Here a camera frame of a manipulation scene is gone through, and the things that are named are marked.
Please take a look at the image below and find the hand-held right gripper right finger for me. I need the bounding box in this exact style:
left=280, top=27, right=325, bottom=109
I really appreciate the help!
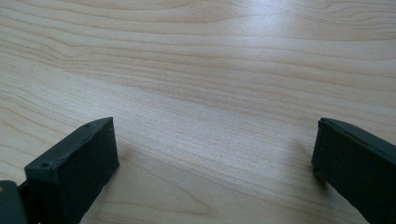
left=311, top=117, right=396, bottom=224

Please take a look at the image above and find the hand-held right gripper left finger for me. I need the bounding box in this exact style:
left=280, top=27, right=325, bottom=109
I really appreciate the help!
left=23, top=117, right=120, bottom=224

